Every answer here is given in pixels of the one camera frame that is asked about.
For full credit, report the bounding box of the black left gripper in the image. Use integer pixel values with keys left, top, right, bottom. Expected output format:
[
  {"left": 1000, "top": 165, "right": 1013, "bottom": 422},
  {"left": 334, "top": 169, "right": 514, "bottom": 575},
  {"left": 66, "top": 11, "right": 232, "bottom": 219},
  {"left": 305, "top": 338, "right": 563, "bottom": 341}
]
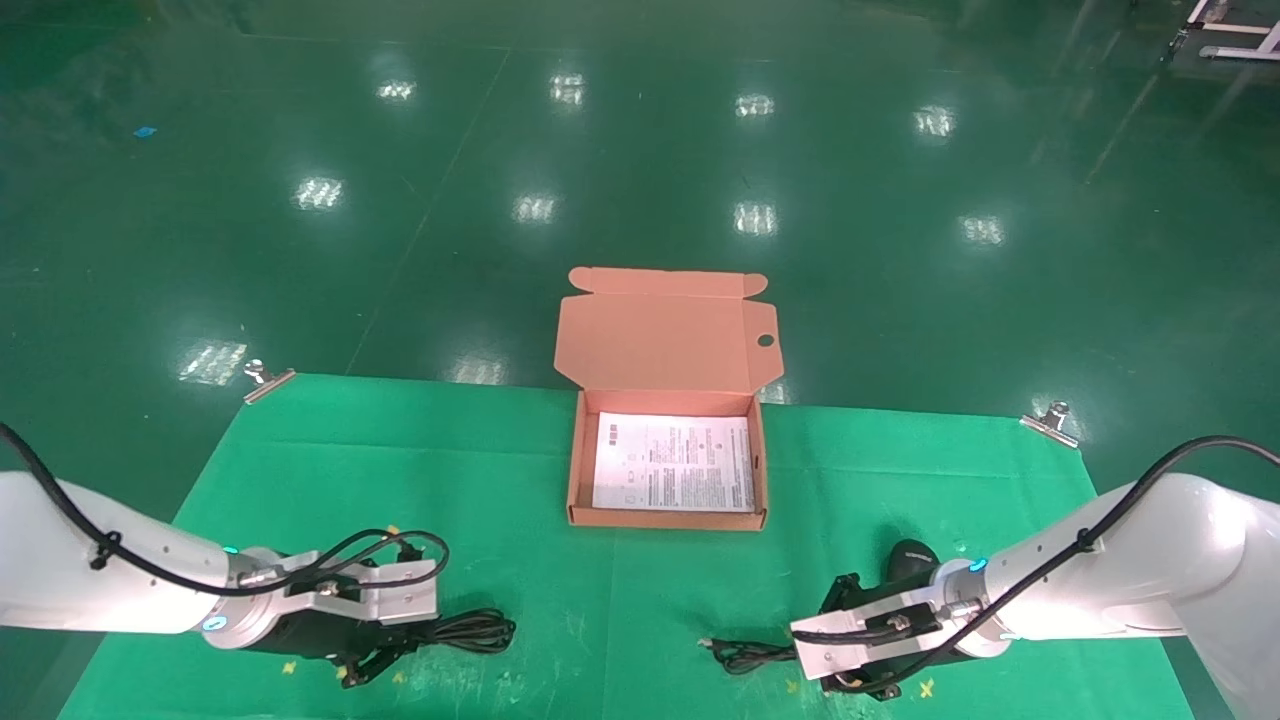
[{"left": 262, "top": 608, "right": 441, "bottom": 691}]

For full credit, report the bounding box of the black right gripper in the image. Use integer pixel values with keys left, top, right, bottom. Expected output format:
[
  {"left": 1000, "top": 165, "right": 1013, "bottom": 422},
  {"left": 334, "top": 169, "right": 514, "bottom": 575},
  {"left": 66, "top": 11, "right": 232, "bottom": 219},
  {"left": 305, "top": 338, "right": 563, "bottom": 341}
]
[{"left": 818, "top": 568, "right": 991, "bottom": 702}]

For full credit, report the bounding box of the black wired computer mouse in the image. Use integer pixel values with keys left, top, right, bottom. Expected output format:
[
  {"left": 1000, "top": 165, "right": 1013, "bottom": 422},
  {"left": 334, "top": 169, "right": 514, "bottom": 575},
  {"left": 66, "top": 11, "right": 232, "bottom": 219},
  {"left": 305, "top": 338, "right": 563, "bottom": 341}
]
[{"left": 697, "top": 539, "right": 943, "bottom": 676}]

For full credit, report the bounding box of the black data cable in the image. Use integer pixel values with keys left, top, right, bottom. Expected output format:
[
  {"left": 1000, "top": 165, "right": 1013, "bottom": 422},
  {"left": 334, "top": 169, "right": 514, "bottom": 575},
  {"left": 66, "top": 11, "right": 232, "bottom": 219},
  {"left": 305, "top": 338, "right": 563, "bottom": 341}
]
[{"left": 398, "top": 608, "right": 518, "bottom": 657}]

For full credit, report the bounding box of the orange cardboard box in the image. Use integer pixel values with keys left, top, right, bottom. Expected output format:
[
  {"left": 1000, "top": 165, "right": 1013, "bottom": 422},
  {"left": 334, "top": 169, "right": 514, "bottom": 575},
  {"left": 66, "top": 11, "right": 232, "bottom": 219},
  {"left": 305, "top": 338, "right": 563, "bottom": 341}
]
[{"left": 554, "top": 266, "right": 786, "bottom": 532}]

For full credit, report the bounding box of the green table mat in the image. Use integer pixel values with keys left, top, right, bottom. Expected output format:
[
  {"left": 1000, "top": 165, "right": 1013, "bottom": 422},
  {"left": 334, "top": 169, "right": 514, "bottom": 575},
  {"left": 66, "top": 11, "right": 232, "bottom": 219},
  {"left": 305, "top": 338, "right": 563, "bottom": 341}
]
[{"left": 58, "top": 373, "right": 1196, "bottom": 720}]

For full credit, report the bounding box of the white printed instruction sheet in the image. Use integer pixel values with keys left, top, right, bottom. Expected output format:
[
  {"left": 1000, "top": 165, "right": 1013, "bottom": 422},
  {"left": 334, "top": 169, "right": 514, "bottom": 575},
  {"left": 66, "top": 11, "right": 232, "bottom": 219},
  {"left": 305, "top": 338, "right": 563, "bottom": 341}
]
[{"left": 591, "top": 412, "right": 757, "bottom": 514}]

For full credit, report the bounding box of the metal binder clip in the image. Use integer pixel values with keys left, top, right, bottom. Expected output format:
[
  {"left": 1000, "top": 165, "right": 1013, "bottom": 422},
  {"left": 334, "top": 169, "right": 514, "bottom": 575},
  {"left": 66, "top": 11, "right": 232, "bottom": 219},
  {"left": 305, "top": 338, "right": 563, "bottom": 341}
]
[
  {"left": 1019, "top": 401, "right": 1082, "bottom": 450},
  {"left": 243, "top": 359, "right": 297, "bottom": 406}
]

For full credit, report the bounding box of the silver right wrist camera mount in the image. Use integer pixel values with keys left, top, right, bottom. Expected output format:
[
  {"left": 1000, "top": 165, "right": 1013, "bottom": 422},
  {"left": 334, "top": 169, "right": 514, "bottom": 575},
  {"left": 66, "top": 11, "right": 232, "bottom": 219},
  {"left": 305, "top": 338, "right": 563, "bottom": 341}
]
[{"left": 789, "top": 588, "right": 963, "bottom": 683}]

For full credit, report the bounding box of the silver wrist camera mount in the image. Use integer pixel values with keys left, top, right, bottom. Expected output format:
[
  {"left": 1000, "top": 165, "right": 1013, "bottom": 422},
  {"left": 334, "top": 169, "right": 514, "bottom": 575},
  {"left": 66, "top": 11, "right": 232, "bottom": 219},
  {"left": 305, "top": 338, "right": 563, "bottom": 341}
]
[
  {"left": 238, "top": 547, "right": 442, "bottom": 628},
  {"left": 789, "top": 588, "right": 963, "bottom": 683}
]

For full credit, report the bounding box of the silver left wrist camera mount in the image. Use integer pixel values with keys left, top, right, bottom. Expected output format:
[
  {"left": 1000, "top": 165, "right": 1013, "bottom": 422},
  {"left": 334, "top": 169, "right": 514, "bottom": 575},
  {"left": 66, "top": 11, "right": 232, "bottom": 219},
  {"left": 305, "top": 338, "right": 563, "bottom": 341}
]
[{"left": 238, "top": 547, "right": 442, "bottom": 628}]

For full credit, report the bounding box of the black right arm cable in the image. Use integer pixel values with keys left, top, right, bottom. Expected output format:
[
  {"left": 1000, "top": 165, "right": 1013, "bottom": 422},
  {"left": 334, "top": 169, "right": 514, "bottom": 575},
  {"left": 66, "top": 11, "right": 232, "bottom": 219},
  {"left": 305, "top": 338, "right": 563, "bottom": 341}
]
[{"left": 800, "top": 435, "right": 1280, "bottom": 695}]

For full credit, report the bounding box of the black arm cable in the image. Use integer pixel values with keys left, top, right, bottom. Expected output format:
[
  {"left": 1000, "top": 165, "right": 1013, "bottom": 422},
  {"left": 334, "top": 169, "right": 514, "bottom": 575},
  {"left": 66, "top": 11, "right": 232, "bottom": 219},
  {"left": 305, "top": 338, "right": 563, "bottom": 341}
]
[
  {"left": 800, "top": 435, "right": 1280, "bottom": 695},
  {"left": 0, "top": 422, "right": 451, "bottom": 599}
]

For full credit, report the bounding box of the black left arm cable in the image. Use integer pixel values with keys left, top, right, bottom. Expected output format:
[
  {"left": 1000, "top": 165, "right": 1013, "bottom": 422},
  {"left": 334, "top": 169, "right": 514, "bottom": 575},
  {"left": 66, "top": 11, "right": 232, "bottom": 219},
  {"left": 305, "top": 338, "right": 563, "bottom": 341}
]
[{"left": 0, "top": 422, "right": 451, "bottom": 599}]

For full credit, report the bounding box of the white metal frame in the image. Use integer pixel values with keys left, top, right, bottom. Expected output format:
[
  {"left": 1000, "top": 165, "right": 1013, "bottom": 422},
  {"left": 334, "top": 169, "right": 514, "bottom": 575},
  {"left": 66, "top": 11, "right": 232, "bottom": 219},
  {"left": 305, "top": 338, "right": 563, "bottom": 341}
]
[{"left": 1164, "top": 0, "right": 1280, "bottom": 64}]

